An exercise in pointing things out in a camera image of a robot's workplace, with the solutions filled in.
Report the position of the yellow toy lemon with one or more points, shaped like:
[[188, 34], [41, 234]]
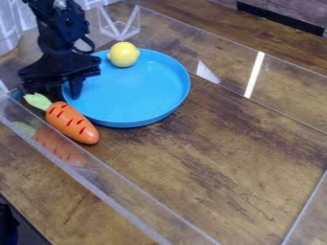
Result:
[[122, 54]]

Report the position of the clear acrylic corner bracket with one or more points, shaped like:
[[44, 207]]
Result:
[[116, 29]]

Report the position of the orange toy carrot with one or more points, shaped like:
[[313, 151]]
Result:
[[64, 118]]

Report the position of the clear acrylic enclosure wall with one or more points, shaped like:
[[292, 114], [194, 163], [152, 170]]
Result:
[[228, 173]]

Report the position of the blue round plate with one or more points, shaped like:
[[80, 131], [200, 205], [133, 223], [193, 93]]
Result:
[[130, 97]]

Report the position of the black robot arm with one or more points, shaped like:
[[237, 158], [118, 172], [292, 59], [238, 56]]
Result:
[[62, 27]]

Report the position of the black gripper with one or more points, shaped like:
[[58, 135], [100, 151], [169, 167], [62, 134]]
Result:
[[52, 70]]

